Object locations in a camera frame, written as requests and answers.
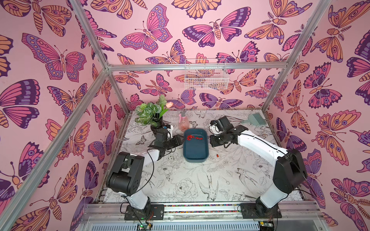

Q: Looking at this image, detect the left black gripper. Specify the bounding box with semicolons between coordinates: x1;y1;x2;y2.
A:
163;135;186;151

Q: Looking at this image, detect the teal plastic storage box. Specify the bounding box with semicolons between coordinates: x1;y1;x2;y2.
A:
183;129;209;163

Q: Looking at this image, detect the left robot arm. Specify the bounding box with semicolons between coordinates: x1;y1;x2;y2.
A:
106;129;184;211

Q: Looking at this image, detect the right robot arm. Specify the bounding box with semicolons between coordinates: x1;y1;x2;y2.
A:
210;125;307;213

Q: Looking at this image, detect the pink spray bottle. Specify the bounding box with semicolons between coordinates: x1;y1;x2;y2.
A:
178;111;190;132

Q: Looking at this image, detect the green plant in black vase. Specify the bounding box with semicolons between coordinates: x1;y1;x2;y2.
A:
135;95;174;135

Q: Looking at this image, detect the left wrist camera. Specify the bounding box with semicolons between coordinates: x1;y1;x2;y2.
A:
163;124;174;139

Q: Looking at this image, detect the white wire basket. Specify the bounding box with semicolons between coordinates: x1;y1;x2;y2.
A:
183;62;229;90

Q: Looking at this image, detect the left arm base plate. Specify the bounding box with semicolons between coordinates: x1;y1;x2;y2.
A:
124;204;164;221

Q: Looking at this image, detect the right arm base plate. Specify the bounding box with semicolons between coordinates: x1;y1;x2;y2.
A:
240;203;282;219

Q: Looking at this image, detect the aluminium front rail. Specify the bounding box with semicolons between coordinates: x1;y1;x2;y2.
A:
83;201;321;223

